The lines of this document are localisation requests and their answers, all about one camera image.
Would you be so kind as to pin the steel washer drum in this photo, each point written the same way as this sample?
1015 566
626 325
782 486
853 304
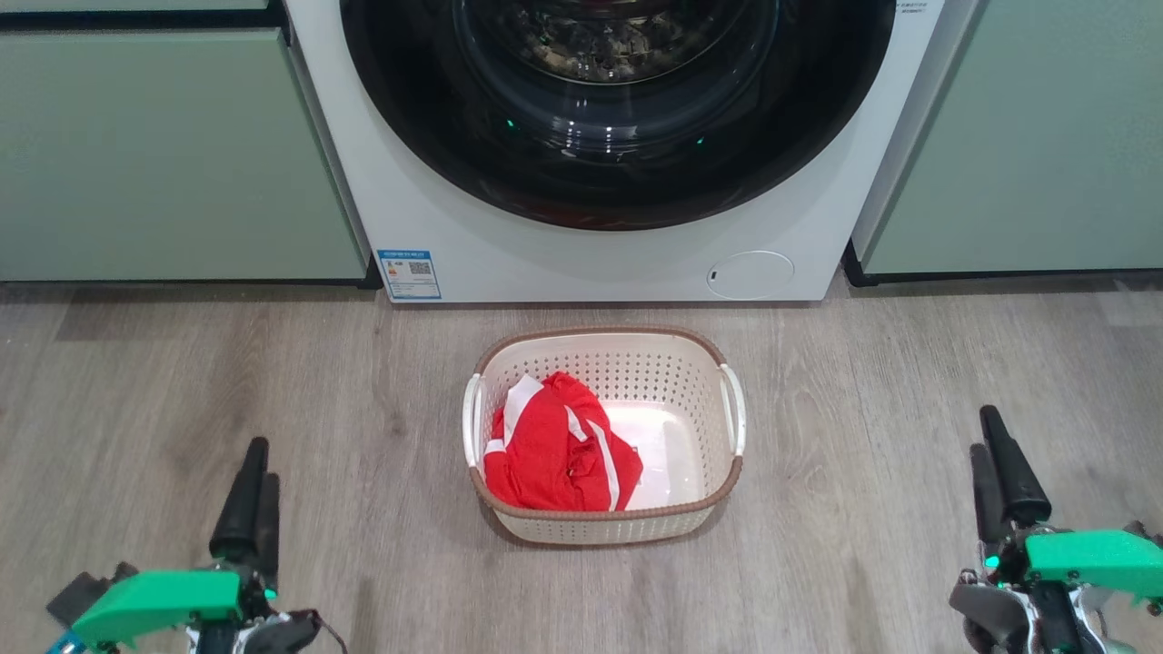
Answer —
609 41

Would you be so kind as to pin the red and white garment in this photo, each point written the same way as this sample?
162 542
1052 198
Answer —
545 454

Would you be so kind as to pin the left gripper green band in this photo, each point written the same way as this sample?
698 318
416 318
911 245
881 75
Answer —
154 599

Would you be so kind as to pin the white front-load washing machine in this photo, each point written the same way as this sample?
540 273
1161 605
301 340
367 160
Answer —
454 245

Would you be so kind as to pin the cream perforated laundry basket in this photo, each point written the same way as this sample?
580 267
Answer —
677 381

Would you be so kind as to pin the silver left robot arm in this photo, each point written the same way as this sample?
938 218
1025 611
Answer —
282 634

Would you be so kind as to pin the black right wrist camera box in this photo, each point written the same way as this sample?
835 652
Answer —
1143 532

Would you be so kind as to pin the small printed text label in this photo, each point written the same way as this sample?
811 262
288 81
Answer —
911 6

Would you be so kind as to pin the washing machine glass door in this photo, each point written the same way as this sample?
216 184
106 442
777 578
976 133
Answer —
418 136

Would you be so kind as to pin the pale green cabinet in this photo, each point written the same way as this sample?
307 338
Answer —
1027 136
164 154

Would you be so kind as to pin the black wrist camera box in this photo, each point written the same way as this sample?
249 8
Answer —
80 590
1143 532

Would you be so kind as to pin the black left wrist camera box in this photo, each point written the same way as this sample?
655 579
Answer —
80 590

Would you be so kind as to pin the blue energy label sticker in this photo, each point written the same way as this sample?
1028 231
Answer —
409 275

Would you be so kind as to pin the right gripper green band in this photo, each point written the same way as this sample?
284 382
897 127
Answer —
1090 559

